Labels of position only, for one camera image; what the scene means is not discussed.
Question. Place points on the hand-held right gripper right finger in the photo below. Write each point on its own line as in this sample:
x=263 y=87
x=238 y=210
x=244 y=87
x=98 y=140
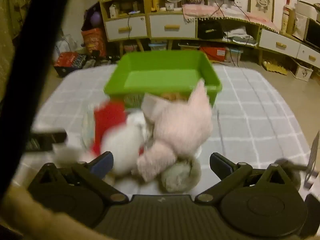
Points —
x=220 y=163

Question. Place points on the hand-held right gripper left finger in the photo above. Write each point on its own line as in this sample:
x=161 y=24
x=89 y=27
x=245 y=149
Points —
x=103 y=161

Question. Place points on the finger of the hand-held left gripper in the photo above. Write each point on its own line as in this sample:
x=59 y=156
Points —
x=47 y=137

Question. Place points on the santa claus plush toy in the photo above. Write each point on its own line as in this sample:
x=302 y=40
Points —
x=110 y=117

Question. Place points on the grey round plush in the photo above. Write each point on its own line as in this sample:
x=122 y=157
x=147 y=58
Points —
x=177 y=177

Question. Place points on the pink plush toy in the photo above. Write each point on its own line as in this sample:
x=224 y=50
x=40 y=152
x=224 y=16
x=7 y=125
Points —
x=180 y=125

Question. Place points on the pink-edged white foam block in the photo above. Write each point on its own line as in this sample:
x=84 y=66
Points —
x=150 y=105

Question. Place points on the green plastic bin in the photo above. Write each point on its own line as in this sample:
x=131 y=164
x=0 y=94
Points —
x=160 y=62

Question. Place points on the grey checked blanket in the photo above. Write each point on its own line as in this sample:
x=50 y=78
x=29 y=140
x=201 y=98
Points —
x=250 y=120

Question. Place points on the red and black crate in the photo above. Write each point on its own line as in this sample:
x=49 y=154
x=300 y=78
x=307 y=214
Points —
x=67 y=60

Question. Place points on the white shopping bag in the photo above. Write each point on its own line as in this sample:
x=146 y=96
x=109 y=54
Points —
x=66 y=45

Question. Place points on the orange printed bag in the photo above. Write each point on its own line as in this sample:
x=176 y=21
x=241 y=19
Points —
x=93 y=38

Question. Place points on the clear storage box blue lid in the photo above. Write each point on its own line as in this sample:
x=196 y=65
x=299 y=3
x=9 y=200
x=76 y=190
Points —
x=157 y=47
x=238 y=55

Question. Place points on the egg tray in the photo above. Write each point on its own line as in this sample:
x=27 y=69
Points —
x=275 y=67

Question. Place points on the red shoe box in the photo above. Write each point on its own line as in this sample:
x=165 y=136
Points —
x=215 y=52

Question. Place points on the clear storage box pink contents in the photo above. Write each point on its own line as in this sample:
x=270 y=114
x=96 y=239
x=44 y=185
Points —
x=130 y=48

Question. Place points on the white printed storage box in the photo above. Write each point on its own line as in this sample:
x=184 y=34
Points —
x=302 y=72

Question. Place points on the dark purple bag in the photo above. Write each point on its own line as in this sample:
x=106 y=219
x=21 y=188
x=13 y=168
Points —
x=87 y=17

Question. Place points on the purple ball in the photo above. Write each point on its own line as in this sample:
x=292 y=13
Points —
x=96 y=18

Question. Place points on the pile of folded clothes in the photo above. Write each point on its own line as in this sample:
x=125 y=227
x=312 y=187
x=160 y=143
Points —
x=238 y=36

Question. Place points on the low wooden cabinet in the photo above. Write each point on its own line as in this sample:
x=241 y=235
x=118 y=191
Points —
x=257 y=37

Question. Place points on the white cabinet drawer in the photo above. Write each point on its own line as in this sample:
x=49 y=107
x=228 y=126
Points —
x=172 y=26
x=125 y=28
x=278 y=42
x=310 y=55

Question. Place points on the black bag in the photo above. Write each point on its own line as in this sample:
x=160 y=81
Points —
x=210 y=30

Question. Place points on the tall wooden shelf cabinet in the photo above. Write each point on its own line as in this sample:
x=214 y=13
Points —
x=148 y=27

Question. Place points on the pink checked cloth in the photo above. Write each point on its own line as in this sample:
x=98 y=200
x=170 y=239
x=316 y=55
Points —
x=200 y=11

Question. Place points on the black microwave oven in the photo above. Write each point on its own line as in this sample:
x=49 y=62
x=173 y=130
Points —
x=313 y=33

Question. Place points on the yellow bottle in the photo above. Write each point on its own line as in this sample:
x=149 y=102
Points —
x=155 y=2

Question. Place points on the framed cartoon picture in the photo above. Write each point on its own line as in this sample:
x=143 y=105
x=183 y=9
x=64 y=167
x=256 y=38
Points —
x=261 y=1

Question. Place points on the white cardboard box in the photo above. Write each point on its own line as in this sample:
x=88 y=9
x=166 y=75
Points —
x=306 y=11

